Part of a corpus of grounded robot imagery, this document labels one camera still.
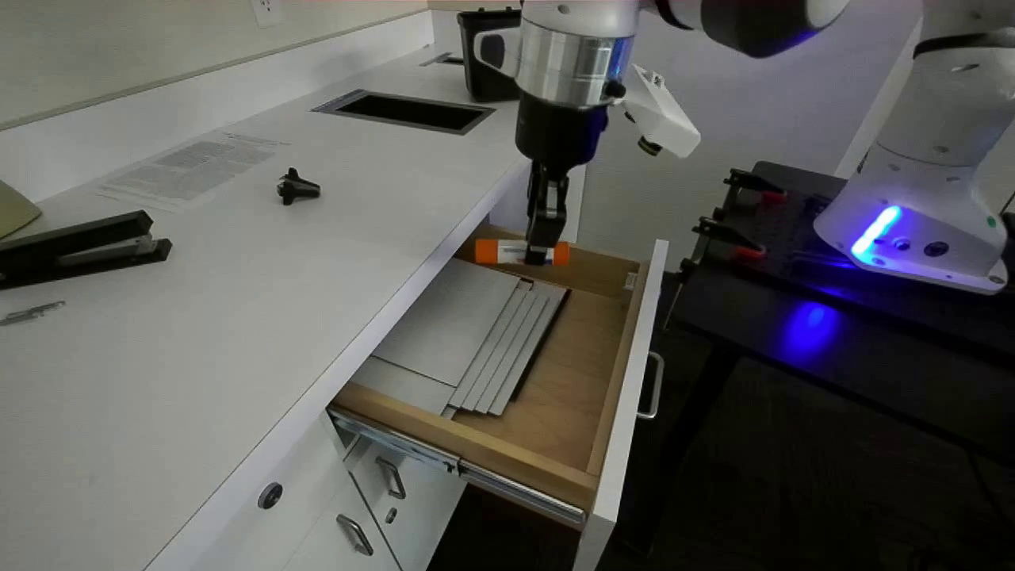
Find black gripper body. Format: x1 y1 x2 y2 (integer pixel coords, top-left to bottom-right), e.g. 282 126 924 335
513 95 610 212

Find orange capped glue stick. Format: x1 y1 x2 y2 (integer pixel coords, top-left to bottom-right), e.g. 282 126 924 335
473 239 574 267

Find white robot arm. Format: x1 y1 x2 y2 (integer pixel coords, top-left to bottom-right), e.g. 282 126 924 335
469 0 1015 297

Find black landfill bin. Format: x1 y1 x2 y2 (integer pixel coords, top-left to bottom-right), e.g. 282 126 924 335
457 9 522 101

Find open wooden drawer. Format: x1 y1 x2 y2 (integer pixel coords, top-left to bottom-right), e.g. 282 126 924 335
330 239 670 571

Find grey hanging file folders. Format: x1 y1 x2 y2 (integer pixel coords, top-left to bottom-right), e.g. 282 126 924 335
352 261 567 416

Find left red black clamp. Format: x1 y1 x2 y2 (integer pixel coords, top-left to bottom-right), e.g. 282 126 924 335
691 220 767 263

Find red black clamp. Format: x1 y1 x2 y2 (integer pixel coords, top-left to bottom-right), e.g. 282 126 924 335
725 169 787 205
691 220 767 263

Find right red black clamp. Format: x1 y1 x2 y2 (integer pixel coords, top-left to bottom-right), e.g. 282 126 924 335
725 169 787 205

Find small black binder clip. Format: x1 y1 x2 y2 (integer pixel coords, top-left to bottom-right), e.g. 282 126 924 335
276 169 321 206

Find black robot table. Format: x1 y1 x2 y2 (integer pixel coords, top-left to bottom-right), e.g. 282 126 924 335
622 163 1015 571

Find printed white paper sheet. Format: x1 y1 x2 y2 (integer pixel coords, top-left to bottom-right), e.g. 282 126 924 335
104 134 281 205

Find black stapler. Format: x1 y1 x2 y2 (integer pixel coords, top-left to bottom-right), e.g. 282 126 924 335
0 211 172 289

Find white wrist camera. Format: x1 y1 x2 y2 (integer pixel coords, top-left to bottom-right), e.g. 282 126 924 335
622 68 701 158

